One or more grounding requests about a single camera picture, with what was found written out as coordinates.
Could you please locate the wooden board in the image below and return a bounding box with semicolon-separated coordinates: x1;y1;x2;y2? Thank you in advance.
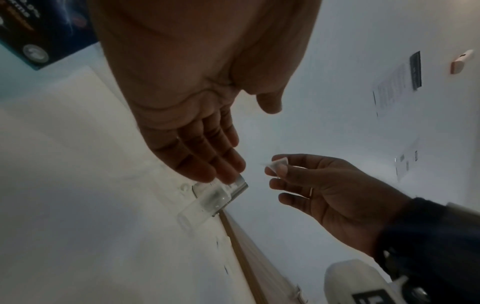
218;209;313;304

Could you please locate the large white bottle blue label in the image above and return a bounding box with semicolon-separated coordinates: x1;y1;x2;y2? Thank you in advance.
0;0;101;72

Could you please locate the white marker cube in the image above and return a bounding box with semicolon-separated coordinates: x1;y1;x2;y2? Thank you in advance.
323;258;415;304

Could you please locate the person's left hand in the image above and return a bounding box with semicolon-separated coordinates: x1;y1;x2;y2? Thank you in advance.
87;0;324;184

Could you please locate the white wall switch plate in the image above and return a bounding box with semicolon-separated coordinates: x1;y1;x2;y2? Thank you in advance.
393;149;421;182

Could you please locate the person's right hand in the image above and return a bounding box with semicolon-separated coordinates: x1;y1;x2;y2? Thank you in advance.
264;153;414;259

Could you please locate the white orange wall fixture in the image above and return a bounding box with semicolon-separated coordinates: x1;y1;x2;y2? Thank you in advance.
450;49;476;75

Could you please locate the black right wristband with markers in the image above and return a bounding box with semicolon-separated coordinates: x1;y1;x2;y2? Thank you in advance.
374;197;480;304

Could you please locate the small clear bottle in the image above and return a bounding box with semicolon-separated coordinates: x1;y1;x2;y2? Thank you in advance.
177;181;230;231

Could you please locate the black wall device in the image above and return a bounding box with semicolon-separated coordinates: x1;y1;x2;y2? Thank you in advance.
408;50;424;92

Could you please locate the white paper wall notice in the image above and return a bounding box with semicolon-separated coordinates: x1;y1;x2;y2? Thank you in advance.
370;62;412;118

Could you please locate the small clear funnel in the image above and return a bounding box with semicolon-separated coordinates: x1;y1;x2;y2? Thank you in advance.
260;157;290;179

